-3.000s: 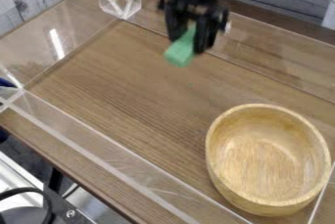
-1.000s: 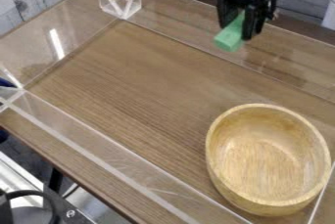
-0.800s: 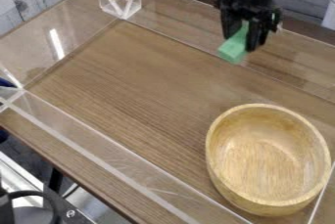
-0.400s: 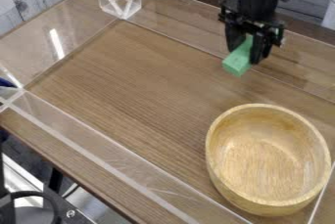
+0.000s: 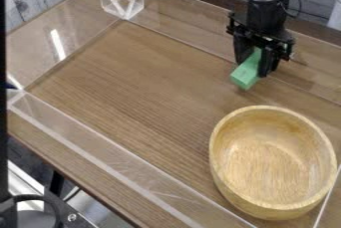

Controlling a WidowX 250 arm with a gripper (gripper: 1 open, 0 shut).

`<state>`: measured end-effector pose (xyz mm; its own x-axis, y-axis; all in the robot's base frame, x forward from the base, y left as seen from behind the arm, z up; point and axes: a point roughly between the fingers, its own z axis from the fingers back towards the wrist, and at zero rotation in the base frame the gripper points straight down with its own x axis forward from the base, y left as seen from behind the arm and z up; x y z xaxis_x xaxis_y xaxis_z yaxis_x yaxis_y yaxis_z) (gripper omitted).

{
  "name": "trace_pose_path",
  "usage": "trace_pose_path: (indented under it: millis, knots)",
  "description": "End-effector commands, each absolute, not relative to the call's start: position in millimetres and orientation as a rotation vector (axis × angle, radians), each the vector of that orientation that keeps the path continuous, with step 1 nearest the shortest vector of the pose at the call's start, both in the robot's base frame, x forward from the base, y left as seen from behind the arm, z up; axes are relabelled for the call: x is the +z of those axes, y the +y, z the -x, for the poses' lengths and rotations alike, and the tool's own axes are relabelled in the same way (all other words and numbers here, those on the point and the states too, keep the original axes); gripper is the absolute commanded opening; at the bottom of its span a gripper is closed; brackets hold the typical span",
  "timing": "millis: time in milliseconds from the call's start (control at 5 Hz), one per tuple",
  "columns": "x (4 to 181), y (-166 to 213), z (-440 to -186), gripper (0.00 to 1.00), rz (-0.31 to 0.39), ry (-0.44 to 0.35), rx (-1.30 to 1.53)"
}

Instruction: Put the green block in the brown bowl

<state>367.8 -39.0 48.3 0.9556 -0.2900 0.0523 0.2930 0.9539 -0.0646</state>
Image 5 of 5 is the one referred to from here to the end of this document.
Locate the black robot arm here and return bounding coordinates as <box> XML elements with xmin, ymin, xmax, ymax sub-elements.
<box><xmin>225</xmin><ymin>0</ymin><xmax>295</xmax><ymax>78</ymax></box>

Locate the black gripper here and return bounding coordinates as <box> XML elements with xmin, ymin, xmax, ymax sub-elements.
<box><xmin>225</xmin><ymin>12</ymin><xmax>295</xmax><ymax>78</ymax></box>

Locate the black cable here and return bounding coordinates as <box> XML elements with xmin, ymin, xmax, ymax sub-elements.
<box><xmin>0</xmin><ymin>193</ymin><xmax>64</xmax><ymax>228</ymax></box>

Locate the light wooden bowl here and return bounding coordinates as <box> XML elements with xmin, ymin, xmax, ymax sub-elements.
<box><xmin>208</xmin><ymin>106</ymin><xmax>336</xmax><ymax>220</ymax></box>

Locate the green rectangular block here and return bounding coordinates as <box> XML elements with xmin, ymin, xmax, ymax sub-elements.
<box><xmin>229</xmin><ymin>49</ymin><xmax>260</xmax><ymax>91</ymax></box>

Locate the black metal stand base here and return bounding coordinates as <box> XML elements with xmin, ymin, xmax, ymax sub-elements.
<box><xmin>44</xmin><ymin>171</ymin><xmax>98</xmax><ymax>228</ymax></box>

